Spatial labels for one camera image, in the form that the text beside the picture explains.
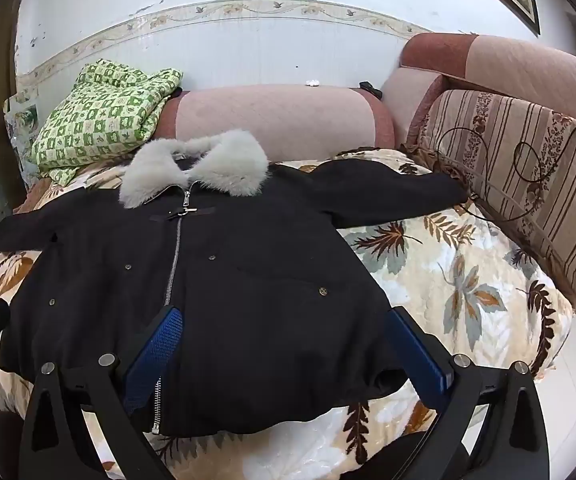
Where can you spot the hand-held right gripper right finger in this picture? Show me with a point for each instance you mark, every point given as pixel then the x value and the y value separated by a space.
pixel 418 355

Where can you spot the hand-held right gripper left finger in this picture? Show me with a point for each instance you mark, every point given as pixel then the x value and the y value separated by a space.
pixel 157 352

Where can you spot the black jacket with fur collar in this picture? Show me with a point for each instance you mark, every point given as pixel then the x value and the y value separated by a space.
pixel 248 305

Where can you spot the leaf print blanket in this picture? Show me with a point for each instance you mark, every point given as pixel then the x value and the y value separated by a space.
pixel 468 285

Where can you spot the striped floral cushion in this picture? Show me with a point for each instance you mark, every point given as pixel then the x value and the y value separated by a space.
pixel 548 195

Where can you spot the green checkered quilt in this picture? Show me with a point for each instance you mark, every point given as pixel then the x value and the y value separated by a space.
pixel 98 115

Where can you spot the pink and brown sofa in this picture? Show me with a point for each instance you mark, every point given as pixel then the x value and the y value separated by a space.
pixel 278 115

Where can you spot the small black object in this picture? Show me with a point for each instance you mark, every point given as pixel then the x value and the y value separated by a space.
pixel 370 88

